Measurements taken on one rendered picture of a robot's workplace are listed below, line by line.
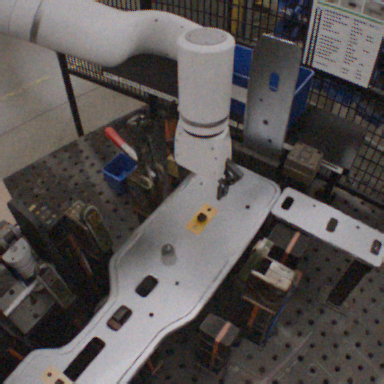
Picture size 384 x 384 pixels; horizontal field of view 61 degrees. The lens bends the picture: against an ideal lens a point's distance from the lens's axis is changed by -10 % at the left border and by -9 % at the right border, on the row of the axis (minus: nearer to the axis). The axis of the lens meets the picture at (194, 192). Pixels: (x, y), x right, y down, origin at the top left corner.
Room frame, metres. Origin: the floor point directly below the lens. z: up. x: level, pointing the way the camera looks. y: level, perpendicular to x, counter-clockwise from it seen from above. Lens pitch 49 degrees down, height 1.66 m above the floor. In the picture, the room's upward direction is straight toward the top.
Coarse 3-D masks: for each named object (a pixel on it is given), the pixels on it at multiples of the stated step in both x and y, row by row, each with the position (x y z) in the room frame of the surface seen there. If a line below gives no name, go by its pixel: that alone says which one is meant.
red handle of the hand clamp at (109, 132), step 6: (108, 132) 0.63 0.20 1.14; (114, 132) 0.63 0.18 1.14; (114, 138) 0.62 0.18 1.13; (120, 138) 0.62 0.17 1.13; (120, 144) 0.61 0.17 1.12; (126, 144) 0.61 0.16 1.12; (126, 150) 0.60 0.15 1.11; (132, 150) 0.61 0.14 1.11; (132, 156) 0.59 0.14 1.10; (150, 168) 0.58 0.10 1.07
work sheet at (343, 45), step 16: (320, 0) 0.93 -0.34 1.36; (336, 0) 0.91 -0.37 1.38; (352, 0) 0.88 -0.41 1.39; (368, 0) 0.86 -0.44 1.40; (336, 16) 0.90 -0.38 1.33; (352, 16) 0.88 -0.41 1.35; (368, 16) 0.86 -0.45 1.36; (304, 32) 0.95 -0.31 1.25; (320, 32) 0.92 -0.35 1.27; (336, 32) 0.90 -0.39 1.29; (352, 32) 0.87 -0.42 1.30; (368, 32) 0.85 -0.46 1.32; (304, 48) 0.94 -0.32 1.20; (320, 48) 0.92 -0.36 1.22; (336, 48) 0.89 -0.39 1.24; (352, 48) 0.87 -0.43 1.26; (368, 48) 0.84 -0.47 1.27; (304, 64) 0.94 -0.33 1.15; (320, 64) 0.91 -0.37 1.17; (336, 64) 0.89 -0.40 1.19; (352, 64) 0.86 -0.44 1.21; (368, 64) 0.84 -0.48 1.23; (352, 80) 0.85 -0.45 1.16; (368, 80) 0.83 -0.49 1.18
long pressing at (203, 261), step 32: (192, 192) 0.57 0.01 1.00; (256, 192) 0.57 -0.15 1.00; (160, 224) 0.48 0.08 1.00; (224, 224) 0.48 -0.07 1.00; (256, 224) 0.48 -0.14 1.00; (128, 256) 0.39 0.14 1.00; (160, 256) 0.39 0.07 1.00; (192, 256) 0.39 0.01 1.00; (224, 256) 0.39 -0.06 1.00; (128, 288) 0.31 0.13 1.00; (160, 288) 0.32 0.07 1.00; (192, 288) 0.32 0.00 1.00; (96, 320) 0.24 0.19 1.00; (128, 320) 0.24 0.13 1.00; (160, 320) 0.25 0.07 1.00; (192, 320) 0.25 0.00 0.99; (32, 352) 0.16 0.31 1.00; (64, 352) 0.17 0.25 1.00; (128, 352) 0.18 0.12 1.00
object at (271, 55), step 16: (256, 48) 0.73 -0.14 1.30; (272, 48) 0.71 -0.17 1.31; (288, 48) 0.69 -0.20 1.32; (256, 64) 0.73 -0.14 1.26; (272, 64) 0.71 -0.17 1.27; (288, 64) 0.69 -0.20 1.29; (256, 80) 0.73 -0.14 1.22; (288, 80) 0.68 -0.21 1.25; (256, 96) 0.72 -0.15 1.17; (272, 96) 0.70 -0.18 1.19; (288, 96) 0.68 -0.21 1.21; (256, 112) 0.72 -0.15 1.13; (272, 112) 0.70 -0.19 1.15; (288, 112) 0.67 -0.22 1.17; (256, 128) 0.72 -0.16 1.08; (272, 128) 0.69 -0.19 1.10; (256, 144) 0.71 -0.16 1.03; (272, 144) 0.69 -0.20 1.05
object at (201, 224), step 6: (204, 204) 0.53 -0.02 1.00; (204, 210) 0.51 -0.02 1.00; (216, 210) 0.51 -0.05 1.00; (198, 216) 0.49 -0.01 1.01; (204, 216) 0.49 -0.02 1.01; (210, 216) 0.50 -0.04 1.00; (192, 222) 0.48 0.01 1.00; (198, 222) 0.48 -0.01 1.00; (204, 222) 0.48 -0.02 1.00; (186, 228) 0.46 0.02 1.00; (198, 228) 0.46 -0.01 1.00; (204, 228) 0.46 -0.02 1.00; (198, 234) 0.45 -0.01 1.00
